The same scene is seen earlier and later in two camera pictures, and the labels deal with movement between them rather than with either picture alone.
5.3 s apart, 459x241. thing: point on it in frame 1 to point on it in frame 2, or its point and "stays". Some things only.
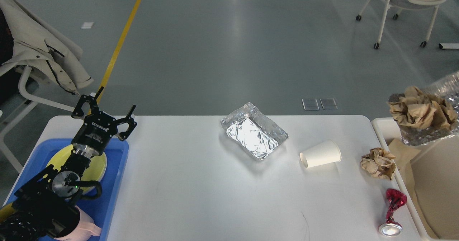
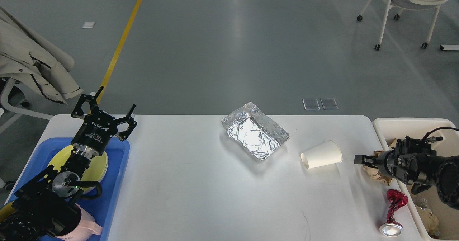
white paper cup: [326, 153] stays
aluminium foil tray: [448, 86] to [421, 202]
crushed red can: [390, 228] stays
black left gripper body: [94, 134] stays
